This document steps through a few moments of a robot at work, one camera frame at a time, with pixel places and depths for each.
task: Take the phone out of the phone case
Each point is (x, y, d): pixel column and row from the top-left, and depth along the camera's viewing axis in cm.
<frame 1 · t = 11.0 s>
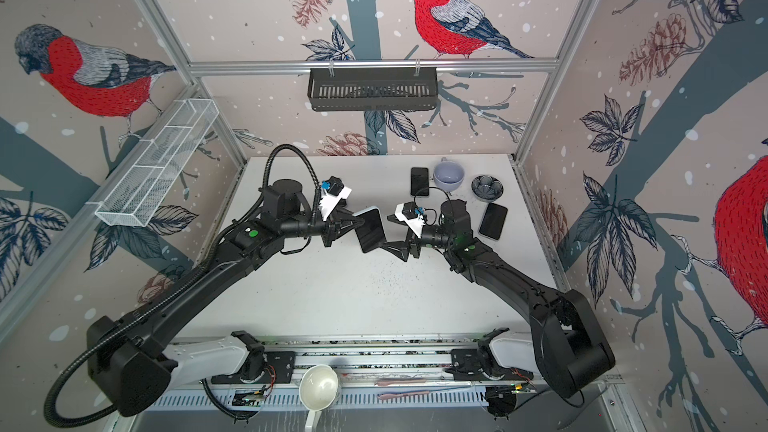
left hand: (358, 219, 68), fingers closed
right hand: (385, 233, 76), fingers open
black phone back centre: (419, 179, 115), point 2 cm above the table
black phone right side: (493, 221, 103), point 2 cm above the table
black phone in case: (366, 233, 71), point 26 cm above the table
light blue phone case: (369, 209, 70), point 31 cm above the table
lavender cup: (448, 175, 113), point 5 cm above the table
dark grey small bowl: (487, 188, 111), point 3 cm above the table

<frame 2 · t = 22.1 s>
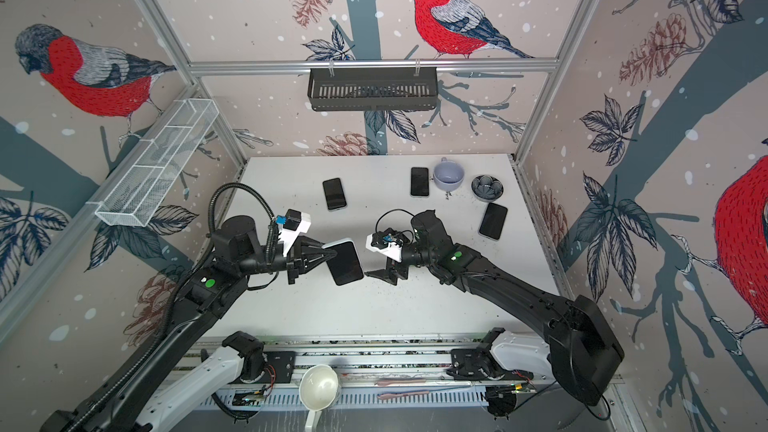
left hand: (328, 254, 62), fingers closed
right hand: (369, 256, 75), fingers open
black phone in case: (345, 266, 67), point 25 cm above the table
black phone back left: (334, 195, 113), on the table
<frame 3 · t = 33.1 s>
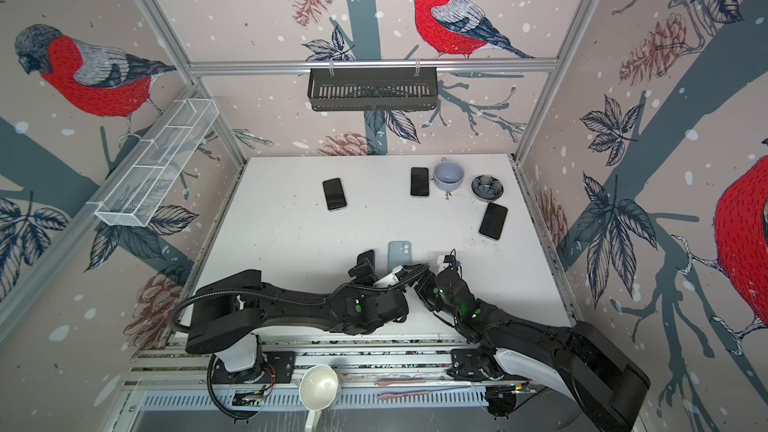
left hand: (372, 276, 82), fingers open
right hand: (402, 280, 82), fingers open
light blue phone case: (399, 253, 97), on the table
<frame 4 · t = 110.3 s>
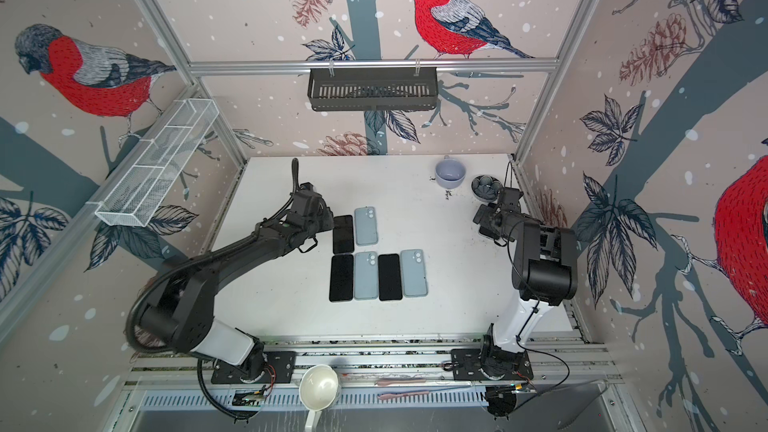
left hand: (326, 213, 90), fingers open
right hand: (493, 222, 100), fingers open
black phone back centre: (389, 277, 91), on the table
light blue phone case: (366, 275, 92), on the table
black phone back left: (343, 234, 99), point 2 cm above the table
pale blue phone case: (365, 221, 103), on the table
